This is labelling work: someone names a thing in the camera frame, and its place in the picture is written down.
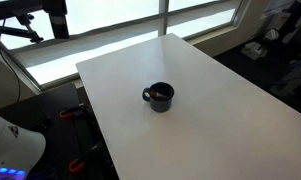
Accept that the orange-capped white marker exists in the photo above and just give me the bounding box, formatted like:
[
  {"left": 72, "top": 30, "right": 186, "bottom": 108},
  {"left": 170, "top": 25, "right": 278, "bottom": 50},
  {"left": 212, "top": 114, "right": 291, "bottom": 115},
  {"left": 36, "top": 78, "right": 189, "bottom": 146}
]
[{"left": 149, "top": 90, "right": 169, "bottom": 100}]

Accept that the dark green enamel mug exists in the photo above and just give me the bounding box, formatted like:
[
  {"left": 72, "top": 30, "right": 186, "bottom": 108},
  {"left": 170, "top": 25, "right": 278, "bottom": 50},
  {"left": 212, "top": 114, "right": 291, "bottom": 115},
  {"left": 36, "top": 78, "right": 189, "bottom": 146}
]
[{"left": 142, "top": 81, "right": 175, "bottom": 113}]

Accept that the black side stand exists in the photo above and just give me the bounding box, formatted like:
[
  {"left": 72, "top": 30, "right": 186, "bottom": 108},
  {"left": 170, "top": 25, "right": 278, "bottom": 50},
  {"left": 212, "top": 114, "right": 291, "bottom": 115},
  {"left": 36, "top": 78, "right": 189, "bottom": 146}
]
[{"left": 0, "top": 83, "right": 119, "bottom": 180}]

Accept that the white floor device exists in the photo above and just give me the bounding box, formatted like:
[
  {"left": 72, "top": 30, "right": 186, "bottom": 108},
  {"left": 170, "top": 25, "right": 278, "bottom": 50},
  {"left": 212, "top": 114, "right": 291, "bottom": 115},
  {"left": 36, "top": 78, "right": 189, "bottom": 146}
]
[{"left": 240, "top": 40, "right": 269, "bottom": 61}]

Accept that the grey window frame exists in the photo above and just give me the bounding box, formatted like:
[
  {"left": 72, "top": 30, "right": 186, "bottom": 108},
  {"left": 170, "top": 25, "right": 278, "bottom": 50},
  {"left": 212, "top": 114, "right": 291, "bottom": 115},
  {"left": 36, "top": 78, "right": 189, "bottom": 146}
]
[{"left": 0, "top": 0, "right": 253, "bottom": 91}]

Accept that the orange-handled black clamp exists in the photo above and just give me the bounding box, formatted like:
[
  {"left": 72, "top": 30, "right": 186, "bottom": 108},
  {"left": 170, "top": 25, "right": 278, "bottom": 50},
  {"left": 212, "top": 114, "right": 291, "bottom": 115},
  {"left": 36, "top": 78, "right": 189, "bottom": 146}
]
[
  {"left": 59, "top": 104, "right": 88, "bottom": 120},
  {"left": 68, "top": 143, "right": 104, "bottom": 174}
]

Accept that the thin black cable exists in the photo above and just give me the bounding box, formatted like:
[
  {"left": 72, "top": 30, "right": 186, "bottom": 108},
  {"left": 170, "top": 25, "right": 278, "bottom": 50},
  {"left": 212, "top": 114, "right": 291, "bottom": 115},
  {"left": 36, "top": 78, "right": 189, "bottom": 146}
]
[{"left": 0, "top": 19, "right": 22, "bottom": 103}]

